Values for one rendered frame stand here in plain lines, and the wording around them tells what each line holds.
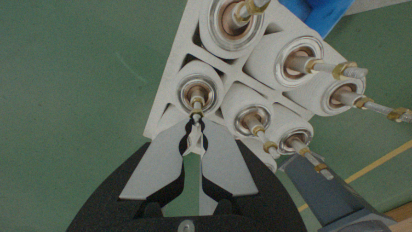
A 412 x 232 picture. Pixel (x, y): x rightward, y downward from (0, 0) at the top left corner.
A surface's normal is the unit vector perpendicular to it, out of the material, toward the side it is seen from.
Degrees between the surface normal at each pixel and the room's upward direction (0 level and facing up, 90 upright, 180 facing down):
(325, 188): 90
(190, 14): 0
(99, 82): 0
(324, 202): 90
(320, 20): 88
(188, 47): 0
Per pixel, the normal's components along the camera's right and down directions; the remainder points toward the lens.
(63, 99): 0.04, 0.48
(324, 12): -0.88, -0.37
